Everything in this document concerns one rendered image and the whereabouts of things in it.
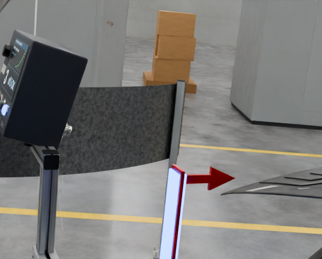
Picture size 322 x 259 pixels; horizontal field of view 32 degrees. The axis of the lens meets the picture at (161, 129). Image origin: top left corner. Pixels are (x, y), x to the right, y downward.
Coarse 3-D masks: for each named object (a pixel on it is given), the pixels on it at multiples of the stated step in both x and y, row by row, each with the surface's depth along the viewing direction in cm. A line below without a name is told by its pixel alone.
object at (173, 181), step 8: (168, 176) 54; (176, 176) 52; (168, 184) 54; (176, 184) 53; (168, 192) 54; (176, 192) 53; (168, 200) 54; (176, 200) 53; (168, 208) 54; (168, 216) 54; (168, 224) 54; (168, 232) 54; (168, 240) 54; (160, 248) 56; (168, 248) 54; (160, 256) 56; (168, 256) 54
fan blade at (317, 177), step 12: (264, 180) 68; (276, 180) 64; (288, 180) 62; (300, 180) 61; (312, 180) 60; (228, 192) 65; (240, 192) 60; (252, 192) 58; (264, 192) 56; (276, 192) 54; (288, 192) 53; (300, 192) 53; (312, 192) 52
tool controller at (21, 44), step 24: (24, 48) 106; (48, 48) 103; (24, 72) 102; (48, 72) 104; (72, 72) 105; (24, 96) 103; (48, 96) 105; (72, 96) 107; (0, 120) 110; (24, 120) 104; (48, 120) 106; (24, 144) 112; (48, 144) 107
